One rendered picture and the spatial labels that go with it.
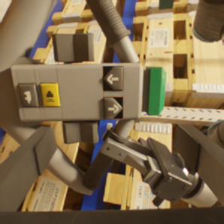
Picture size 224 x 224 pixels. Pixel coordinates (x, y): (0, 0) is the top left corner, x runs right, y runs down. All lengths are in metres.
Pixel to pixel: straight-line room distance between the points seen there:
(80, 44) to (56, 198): 0.92
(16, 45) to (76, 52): 0.09
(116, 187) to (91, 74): 0.78
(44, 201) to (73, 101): 0.89
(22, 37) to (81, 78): 0.11
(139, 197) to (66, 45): 0.83
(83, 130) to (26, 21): 0.19
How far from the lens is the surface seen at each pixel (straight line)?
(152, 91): 0.27
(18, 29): 0.30
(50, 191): 1.08
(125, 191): 0.95
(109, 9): 0.27
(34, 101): 0.28
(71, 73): 0.25
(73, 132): 0.29
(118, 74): 0.25
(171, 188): 0.30
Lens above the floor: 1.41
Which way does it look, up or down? 15 degrees down
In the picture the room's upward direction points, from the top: 94 degrees clockwise
